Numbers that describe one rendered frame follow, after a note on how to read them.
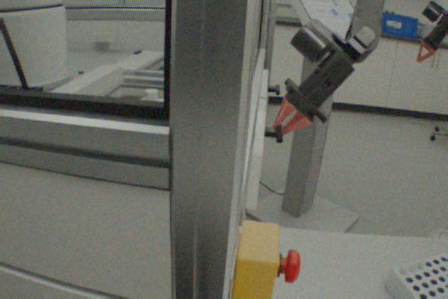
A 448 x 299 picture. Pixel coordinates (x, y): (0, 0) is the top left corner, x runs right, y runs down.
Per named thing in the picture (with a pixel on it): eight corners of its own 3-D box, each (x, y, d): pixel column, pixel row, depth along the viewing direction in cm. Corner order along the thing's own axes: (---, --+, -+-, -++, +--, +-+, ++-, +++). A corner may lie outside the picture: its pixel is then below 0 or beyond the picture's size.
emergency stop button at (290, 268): (296, 267, 42) (302, 243, 40) (296, 291, 38) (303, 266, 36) (272, 265, 42) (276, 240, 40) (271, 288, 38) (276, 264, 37)
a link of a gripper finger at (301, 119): (259, 115, 74) (290, 82, 71) (284, 136, 75) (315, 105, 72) (258, 126, 68) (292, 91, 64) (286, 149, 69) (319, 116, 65)
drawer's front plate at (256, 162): (261, 142, 85) (266, 98, 81) (255, 212, 59) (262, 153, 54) (254, 141, 85) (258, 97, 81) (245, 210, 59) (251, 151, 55)
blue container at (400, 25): (402, 33, 384) (405, 15, 375) (417, 38, 346) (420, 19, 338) (356, 26, 387) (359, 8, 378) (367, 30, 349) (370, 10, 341)
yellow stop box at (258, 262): (276, 266, 44) (285, 222, 41) (275, 308, 37) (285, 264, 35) (237, 262, 44) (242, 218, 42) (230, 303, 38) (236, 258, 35)
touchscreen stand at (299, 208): (358, 219, 193) (399, 41, 153) (319, 257, 163) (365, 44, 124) (290, 186, 225) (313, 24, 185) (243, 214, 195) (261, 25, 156)
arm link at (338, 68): (359, 65, 61) (359, 66, 66) (332, 39, 62) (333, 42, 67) (333, 92, 63) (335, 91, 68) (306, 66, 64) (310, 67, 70)
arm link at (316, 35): (379, 35, 61) (365, 52, 69) (334, -6, 63) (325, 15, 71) (340, 75, 60) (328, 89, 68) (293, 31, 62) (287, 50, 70)
